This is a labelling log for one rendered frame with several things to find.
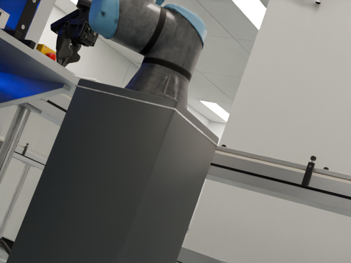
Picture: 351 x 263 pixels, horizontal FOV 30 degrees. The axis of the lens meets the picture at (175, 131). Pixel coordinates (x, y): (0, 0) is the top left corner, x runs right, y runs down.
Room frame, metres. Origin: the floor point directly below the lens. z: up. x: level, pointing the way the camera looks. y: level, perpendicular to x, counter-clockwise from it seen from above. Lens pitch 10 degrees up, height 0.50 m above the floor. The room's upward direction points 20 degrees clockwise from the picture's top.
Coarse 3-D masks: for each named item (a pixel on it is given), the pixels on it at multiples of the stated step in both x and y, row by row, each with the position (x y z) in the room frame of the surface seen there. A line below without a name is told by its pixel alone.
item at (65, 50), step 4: (64, 40) 1.87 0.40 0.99; (68, 40) 1.87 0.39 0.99; (64, 44) 1.88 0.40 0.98; (68, 44) 1.86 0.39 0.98; (64, 48) 1.87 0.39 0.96; (68, 48) 1.86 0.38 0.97; (56, 52) 1.88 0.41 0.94; (60, 52) 1.87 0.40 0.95; (64, 52) 1.87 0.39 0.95; (68, 52) 1.86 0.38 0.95; (72, 52) 1.85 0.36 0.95; (56, 56) 1.88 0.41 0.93; (60, 56) 1.87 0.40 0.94; (64, 56) 1.86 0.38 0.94; (68, 56) 1.86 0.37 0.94; (56, 60) 1.88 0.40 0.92; (60, 60) 1.88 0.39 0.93; (60, 64) 1.89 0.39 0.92
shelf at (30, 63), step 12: (0, 36) 1.58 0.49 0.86; (0, 48) 1.70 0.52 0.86; (12, 48) 1.65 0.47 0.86; (24, 48) 1.64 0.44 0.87; (0, 60) 1.86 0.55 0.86; (12, 60) 1.80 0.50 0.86; (24, 60) 1.74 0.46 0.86; (36, 60) 1.69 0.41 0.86; (48, 60) 1.71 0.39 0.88; (12, 72) 1.97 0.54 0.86; (24, 72) 1.90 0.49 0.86; (36, 72) 1.84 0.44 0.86; (48, 72) 1.78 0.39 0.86; (60, 72) 1.76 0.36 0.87; (72, 84) 1.82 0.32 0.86
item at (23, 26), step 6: (30, 0) 2.09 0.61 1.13; (36, 0) 2.11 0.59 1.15; (30, 6) 2.10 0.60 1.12; (36, 6) 2.12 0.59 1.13; (24, 12) 2.09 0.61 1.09; (30, 12) 2.11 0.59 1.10; (24, 18) 2.09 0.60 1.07; (30, 18) 2.11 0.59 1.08; (18, 24) 2.08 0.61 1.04; (24, 24) 2.10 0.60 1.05; (18, 30) 2.09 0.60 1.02; (24, 30) 2.11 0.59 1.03; (24, 36) 2.12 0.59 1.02
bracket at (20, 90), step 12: (0, 72) 2.04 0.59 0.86; (0, 84) 2.03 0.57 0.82; (12, 84) 1.99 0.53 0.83; (24, 84) 1.96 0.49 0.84; (36, 84) 1.93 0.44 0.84; (48, 84) 1.90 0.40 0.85; (60, 84) 1.87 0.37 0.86; (0, 96) 2.01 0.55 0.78; (12, 96) 1.98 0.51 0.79; (24, 96) 1.95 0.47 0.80; (36, 96) 1.93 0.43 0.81; (48, 96) 1.93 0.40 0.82; (0, 108) 2.04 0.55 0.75
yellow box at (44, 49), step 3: (39, 45) 2.19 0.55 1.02; (42, 45) 2.18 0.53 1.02; (45, 45) 2.19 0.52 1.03; (36, 48) 2.20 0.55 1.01; (39, 48) 2.19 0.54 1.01; (42, 48) 2.18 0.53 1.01; (45, 48) 2.19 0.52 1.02; (48, 48) 2.20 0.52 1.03; (42, 51) 2.19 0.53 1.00; (45, 51) 2.20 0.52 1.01; (48, 51) 2.20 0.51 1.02; (51, 51) 2.21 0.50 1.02; (54, 51) 2.23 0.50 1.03; (45, 54) 2.20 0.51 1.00
